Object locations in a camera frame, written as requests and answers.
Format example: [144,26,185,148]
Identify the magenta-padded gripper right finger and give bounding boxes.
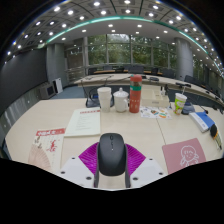
[124,143,167,189]

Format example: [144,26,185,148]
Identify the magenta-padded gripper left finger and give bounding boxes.
[54,142,101,189]

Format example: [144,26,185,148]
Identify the black computer mouse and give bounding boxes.
[96,132,128,177]

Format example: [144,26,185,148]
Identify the pink mouse pad with drawing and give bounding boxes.
[161,137,207,175]

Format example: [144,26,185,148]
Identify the red and white fan booklet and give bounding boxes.
[27,127,66,174]

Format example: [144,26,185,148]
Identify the white printed paper document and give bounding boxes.
[64,107,102,138]

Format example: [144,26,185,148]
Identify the colourful printed leaflet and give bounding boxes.
[139,105,172,120]

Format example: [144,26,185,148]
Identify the white cardboard box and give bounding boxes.
[141,87,170,108]

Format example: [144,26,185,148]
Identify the white lidded ceramic mug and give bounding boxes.
[112,87,130,113]

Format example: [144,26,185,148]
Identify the green and white drink cup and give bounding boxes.
[174,87,188,116]

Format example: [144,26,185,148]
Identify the blue and white book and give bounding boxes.
[188,111,216,133]

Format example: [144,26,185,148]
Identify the dark grey conference phone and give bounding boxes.
[181,101,196,115]

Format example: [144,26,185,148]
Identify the red thermos bottle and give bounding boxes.
[128,74,143,114]

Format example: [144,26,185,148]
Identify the white paper cup stack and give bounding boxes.
[97,86,112,113]

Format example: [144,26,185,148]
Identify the black handheld microphone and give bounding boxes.
[209,123,223,151]

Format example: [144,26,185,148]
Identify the grey floor cabinet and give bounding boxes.
[39,83,56,100]

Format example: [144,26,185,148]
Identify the white upright floor appliance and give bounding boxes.
[53,78,64,94]

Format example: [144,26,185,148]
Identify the black office chairs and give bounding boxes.
[87,64,224,101]

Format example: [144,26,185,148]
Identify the ceiling lights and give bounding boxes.
[6,0,222,68]

